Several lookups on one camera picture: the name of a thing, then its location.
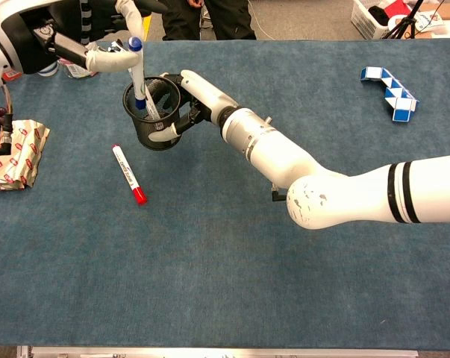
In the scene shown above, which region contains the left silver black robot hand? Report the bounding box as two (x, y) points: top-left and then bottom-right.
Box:
(0, 0), (169, 75)

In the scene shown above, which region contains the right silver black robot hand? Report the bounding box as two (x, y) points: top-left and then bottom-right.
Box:
(148, 69), (243, 145)

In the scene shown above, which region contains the black-capped whiteboard marker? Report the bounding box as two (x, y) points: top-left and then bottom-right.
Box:
(144, 86), (164, 121)

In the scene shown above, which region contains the blue-capped whiteboard marker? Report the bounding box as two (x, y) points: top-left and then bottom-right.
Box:
(128, 36), (148, 110)

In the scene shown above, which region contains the black mesh pen cup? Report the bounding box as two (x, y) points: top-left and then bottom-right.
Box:
(122, 75), (182, 151)

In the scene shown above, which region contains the red-capped whiteboard marker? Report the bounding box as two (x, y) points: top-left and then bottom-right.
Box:
(111, 144), (149, 206)

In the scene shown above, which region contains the person in black trousers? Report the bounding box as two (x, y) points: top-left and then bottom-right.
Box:
(160, 0), (257, 41)

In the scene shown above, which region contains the short yellow floor tape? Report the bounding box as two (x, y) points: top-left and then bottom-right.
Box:
(142, 14), (154, 42)

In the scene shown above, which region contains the gold red-printed snack packet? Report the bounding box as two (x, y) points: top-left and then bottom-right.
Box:
(0, 119), (51, 192)

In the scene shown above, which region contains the white plastic basket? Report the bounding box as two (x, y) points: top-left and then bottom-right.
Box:
(350, 0), (412, 40)

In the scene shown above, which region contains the blue felt table cloth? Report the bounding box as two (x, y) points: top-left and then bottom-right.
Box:
(0, 39), (450, 351)

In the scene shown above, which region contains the black item in basket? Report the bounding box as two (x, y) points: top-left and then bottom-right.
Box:
(368, 5), (390, 27)

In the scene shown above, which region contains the blue white snake puzzle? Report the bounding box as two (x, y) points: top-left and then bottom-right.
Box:
(360, 66), (420, 123)

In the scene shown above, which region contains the red item in basket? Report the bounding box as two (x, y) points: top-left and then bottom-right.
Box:
(381, 0), (412, 18)

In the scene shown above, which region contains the black tripod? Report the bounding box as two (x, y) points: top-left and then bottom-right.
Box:
(383, 0), (425, 40)

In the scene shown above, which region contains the aluminium table edge rail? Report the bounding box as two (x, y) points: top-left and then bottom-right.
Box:
(16, 345), (419, 358)

